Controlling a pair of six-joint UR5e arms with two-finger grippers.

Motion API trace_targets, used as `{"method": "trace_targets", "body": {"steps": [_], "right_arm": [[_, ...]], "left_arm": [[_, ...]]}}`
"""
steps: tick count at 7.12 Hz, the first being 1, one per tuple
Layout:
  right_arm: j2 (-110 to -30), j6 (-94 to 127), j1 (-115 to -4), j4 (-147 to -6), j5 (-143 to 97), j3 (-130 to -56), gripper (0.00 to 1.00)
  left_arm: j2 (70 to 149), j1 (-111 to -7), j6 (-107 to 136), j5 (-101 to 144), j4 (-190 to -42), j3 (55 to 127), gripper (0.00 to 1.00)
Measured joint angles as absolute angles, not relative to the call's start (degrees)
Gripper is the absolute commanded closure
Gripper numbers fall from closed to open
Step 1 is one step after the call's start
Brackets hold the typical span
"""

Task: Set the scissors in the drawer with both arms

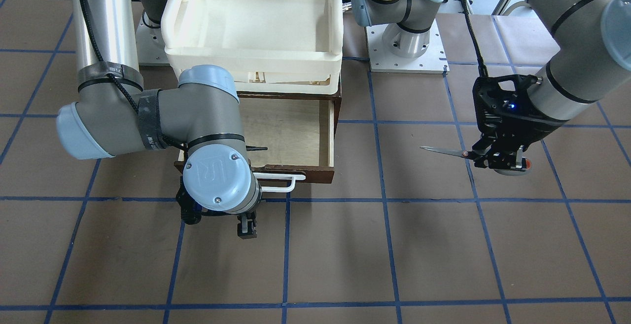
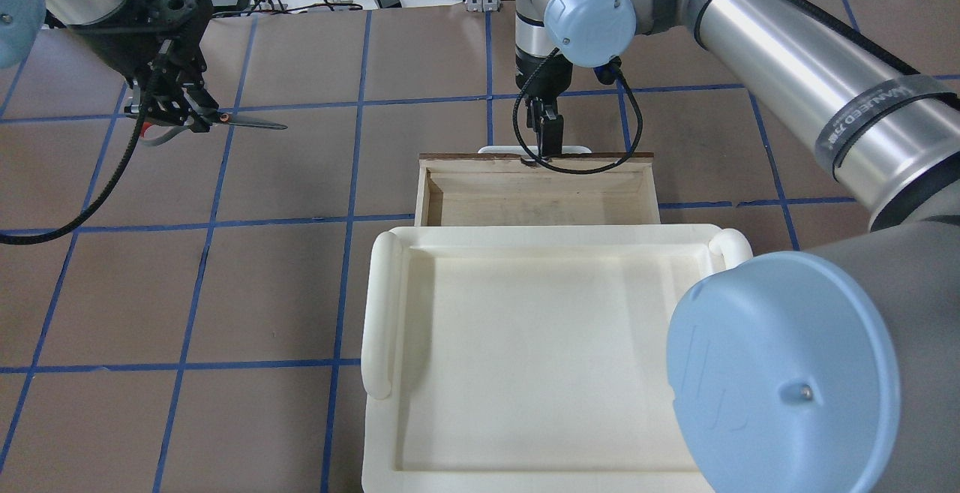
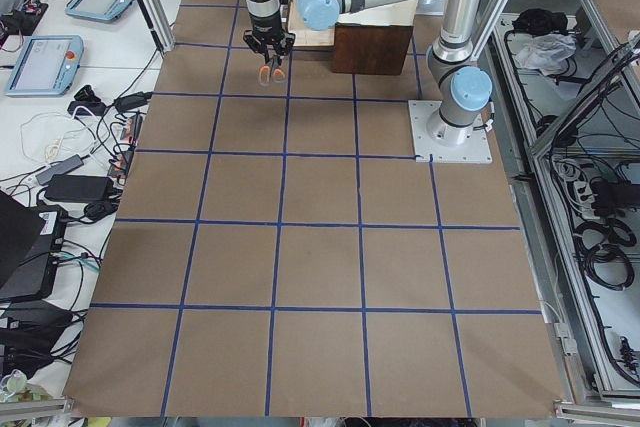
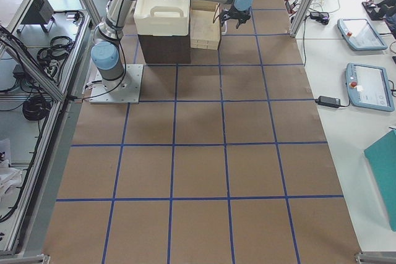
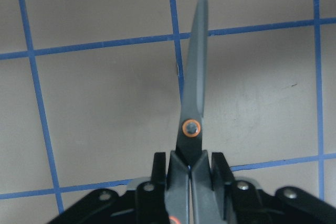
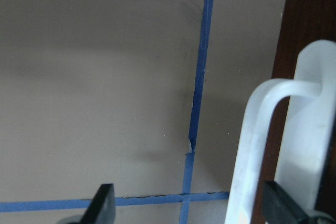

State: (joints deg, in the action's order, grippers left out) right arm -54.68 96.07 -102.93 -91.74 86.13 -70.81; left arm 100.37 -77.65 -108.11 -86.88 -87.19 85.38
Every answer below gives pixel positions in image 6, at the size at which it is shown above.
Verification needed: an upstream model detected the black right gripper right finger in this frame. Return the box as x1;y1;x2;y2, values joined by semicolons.
262;181;314;224

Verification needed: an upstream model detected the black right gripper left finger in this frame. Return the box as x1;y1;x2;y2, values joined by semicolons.
81;184;116;224

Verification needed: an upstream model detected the wooden drawer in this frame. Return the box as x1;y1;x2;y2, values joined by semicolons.
251;0;335;223

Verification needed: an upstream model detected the white plastic drawer handle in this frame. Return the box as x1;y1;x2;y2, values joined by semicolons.
225;40;335;223

